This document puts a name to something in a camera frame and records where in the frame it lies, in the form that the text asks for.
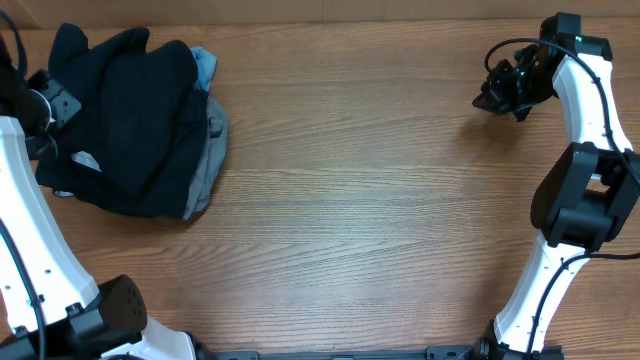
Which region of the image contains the black t-shirt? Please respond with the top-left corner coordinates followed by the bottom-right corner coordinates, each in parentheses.
top-left (49, 23), bottom-right (197, 194)

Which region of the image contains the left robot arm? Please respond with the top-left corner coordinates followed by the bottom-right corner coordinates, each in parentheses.
top-left (1, 50), bottom-right (202, 359)

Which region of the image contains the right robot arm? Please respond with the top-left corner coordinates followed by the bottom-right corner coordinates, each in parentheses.
top-left (453, 12), bottom-right (639, 359)

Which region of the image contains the folded light blue garment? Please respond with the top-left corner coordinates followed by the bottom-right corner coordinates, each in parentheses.
top-left (191, 46), bottom-right (217, 92)

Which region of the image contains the folded black shirt on pile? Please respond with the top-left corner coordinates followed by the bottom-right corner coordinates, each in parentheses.
top-left (35, 90), bottom-right (208, 218)

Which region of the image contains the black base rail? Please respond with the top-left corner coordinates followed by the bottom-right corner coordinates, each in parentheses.
top-left (210, 345), bottom-right (473, 360)

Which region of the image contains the folded grey garment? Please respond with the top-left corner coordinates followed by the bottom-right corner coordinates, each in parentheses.
top-left (40, 97), bottom-right (229, 220)

